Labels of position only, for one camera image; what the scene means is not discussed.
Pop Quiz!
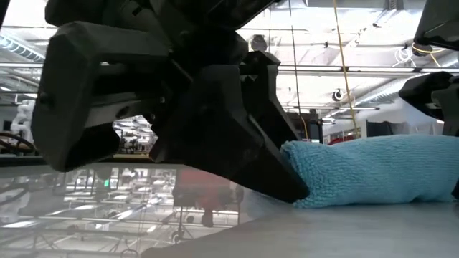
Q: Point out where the black metal table frame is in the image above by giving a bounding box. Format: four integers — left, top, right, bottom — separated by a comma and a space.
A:
0, 153, 162, 169

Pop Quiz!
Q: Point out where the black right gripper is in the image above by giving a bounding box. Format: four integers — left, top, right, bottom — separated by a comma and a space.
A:
397, 70, 459, 200

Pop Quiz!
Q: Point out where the black chair back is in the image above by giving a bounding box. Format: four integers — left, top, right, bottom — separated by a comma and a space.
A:
365, 120, 394, 138

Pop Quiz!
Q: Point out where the long yellow cable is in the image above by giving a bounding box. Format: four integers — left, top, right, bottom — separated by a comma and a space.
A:
331, 0, 359, 139

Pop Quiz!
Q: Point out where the red object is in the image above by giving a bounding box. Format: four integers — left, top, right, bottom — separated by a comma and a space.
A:
328, 134, 356, 145

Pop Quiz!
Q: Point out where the long black cable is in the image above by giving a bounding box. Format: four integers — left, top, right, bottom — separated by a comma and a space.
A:
288, 0, 302, 108

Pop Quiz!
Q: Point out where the light blue microfibre towel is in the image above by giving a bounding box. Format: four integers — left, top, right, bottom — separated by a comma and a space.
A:
279, 134, 459, 209

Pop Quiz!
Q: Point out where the long ceiling light bar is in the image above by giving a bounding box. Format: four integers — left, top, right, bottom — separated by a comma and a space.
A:
278, 65, 459, 79

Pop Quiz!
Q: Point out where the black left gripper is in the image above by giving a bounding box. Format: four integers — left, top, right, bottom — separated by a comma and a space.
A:
30, 20, 249, 173

